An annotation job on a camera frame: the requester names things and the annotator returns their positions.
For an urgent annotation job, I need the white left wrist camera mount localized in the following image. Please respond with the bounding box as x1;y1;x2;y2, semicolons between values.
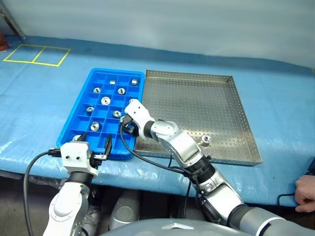
60;141;99;177

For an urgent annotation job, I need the blue compartment tray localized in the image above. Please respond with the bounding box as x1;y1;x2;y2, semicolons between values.
56;68;145;161

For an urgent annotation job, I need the grey robot torso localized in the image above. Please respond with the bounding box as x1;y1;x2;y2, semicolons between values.
98;217;254;236

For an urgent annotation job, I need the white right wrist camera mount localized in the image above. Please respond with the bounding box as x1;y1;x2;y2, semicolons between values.
125;100;156;138

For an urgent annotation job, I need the perforated metal tray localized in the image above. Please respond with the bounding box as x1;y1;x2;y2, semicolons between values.
132;69;263;167

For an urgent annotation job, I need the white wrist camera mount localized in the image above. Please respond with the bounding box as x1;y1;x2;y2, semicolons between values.
125;100;156;138
60;141;99;177

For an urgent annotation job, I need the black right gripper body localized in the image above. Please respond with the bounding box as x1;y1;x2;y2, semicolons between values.
123;114;138;136

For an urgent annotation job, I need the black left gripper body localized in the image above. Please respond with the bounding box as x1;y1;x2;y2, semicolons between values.
89;151;109;170

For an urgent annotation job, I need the grey metal frame bar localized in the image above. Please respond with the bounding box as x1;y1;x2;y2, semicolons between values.
0;0;27;40

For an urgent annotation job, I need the black adapter cable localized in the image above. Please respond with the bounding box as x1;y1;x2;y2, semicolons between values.
277;193;297;206

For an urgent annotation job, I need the bare person hand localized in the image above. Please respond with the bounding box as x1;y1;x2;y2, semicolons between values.
295;173;315;212

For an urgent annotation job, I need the red object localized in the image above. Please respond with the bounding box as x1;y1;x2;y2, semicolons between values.
0;33;9;54

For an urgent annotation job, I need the blue plastic table cover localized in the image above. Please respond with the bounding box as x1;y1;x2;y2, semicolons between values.
0;35;315;207

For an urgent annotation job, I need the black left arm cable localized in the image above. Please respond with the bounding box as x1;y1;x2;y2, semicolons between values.
23;148;62;236

